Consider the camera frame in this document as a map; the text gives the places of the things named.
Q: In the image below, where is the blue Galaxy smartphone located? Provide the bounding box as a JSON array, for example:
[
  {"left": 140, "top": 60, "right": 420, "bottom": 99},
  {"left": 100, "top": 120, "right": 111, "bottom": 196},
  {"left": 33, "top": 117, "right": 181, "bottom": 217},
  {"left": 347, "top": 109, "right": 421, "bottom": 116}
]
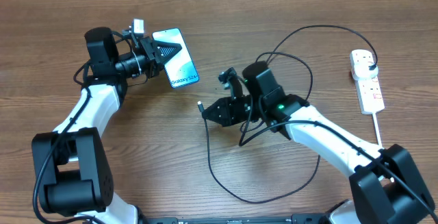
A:
[{"left": 152, "top": 28, "right": 200, "bottom": 88}]

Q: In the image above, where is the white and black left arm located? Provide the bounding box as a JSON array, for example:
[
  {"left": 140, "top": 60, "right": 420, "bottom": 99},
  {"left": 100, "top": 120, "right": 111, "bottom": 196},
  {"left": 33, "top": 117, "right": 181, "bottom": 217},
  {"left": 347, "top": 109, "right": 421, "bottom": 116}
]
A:
[{"left": 31, "top": 25, "right": 192, "bottom": 223}]

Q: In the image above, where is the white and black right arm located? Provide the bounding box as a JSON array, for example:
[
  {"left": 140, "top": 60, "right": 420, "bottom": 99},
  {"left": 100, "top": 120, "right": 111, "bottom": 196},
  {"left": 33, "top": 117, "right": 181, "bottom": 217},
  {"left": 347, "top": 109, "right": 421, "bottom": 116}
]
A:
[{"left": 199, "top": 62, "right": 437, "bottom": 223}]

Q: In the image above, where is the white charger plug adapter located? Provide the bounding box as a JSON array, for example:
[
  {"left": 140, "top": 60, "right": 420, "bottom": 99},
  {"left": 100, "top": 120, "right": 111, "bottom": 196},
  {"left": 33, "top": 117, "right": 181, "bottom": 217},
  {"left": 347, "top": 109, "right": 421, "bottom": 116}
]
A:
[{"left": 351, "top": 62, "right": 378, "bottom": 81}]

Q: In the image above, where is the white power strip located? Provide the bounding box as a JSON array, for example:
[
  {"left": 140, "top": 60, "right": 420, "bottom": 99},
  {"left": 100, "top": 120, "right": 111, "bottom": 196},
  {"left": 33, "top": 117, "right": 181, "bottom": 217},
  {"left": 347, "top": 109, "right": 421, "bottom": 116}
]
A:
[{"left": 350, "top": 49, "right": 385, "bottom": 114}]

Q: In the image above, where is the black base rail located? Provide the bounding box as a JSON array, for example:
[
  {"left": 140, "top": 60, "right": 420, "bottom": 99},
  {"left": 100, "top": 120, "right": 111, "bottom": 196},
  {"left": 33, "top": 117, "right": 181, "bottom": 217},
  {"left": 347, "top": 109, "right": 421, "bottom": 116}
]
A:
[{"left": 142, "top": 213, "right": 324, "bottom": 224}]

